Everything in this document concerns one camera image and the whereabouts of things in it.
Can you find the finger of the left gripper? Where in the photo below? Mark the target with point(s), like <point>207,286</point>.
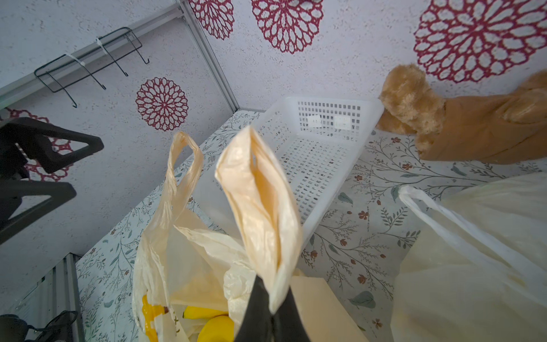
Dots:
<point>24,202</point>
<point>24,139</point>

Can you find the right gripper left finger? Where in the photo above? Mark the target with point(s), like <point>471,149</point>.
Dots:
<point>257,323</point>

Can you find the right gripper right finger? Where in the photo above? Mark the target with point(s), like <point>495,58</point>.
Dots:
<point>287,325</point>

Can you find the orange-yellow banana bunch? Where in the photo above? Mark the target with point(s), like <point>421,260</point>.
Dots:
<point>219,326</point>

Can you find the beige plastic bag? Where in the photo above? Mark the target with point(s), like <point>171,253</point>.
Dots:
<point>180,262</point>

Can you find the white plastic bag lemon print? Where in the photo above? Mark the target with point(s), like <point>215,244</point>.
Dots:
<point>477,272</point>

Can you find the white perforated plastic basket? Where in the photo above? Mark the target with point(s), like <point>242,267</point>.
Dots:
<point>316,140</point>

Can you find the brown teddy bear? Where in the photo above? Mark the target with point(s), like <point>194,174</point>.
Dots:
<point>498,129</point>

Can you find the black wire wall rack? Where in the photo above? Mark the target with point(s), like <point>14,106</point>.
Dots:
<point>69,69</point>

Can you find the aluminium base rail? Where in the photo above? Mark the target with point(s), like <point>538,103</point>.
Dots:
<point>56,292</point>

